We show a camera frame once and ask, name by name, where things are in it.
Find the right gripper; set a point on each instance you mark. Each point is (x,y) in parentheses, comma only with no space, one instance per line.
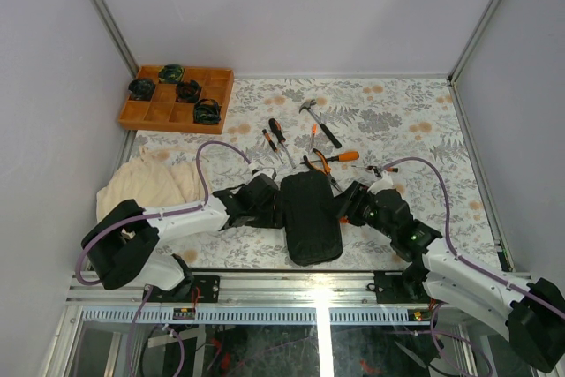
(350,200)

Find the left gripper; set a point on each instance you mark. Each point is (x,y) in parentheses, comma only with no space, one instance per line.
(275,218)

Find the black plastic tool case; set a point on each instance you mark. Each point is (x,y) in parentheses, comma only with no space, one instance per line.
(312,230)

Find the orange handled long-nose pliers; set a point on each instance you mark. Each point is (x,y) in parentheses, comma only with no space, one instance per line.
(344,157)

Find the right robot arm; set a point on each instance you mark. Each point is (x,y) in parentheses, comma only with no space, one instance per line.
(530,316)

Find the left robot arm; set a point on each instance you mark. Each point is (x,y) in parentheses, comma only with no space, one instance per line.
(122,248)

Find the precision screwdriver orange black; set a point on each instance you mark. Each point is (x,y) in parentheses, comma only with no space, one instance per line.
(377,170)

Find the small black orange screwdriver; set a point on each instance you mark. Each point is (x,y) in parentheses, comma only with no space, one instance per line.
(272,145)

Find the floral table cloth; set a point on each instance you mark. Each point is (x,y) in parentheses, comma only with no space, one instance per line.
(411,122)

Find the large black orange screwdriver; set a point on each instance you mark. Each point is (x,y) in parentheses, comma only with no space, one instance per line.
(276,129)

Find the dark rolled fabric band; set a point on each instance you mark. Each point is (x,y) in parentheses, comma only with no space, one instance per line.
(207,112)

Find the steel claw hammer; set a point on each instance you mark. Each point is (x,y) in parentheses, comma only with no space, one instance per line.
(308,106)

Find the cream cloth bag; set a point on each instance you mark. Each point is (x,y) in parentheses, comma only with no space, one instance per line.
(164,177)

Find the dark rolled band centre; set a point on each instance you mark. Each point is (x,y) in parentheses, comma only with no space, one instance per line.
(188,91)

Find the wooden compartment tray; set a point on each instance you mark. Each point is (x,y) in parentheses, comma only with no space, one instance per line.
(164,113)

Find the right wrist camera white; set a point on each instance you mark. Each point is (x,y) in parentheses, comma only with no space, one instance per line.
(384,182)

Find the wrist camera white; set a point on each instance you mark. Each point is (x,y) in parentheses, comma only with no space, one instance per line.
(257,170)
(384,182)

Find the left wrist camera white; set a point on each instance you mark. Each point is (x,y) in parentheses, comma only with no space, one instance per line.
(257,170)

